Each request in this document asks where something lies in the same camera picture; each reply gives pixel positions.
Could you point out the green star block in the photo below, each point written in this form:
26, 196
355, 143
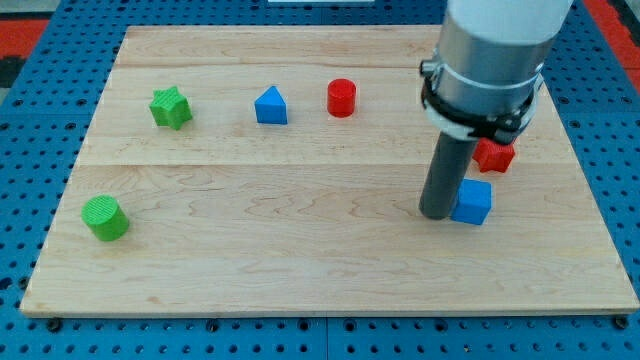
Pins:
169, 108

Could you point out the blue cube block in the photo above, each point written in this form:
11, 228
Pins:
473, 202

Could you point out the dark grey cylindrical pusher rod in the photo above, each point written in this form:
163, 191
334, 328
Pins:
446, 171

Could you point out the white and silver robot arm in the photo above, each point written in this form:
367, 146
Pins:
485, 73

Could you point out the red cylinder block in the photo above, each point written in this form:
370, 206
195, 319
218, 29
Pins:
341, 97

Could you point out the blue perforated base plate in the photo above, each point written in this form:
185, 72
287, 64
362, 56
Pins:
50, 105

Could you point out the green cylinder block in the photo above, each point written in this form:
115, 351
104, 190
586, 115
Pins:
105, 218

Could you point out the blue triangular prism block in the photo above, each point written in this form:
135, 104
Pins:
271, 108

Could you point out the red star block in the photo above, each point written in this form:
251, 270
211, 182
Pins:
491, 156

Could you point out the light wooden board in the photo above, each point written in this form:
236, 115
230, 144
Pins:
232, 218

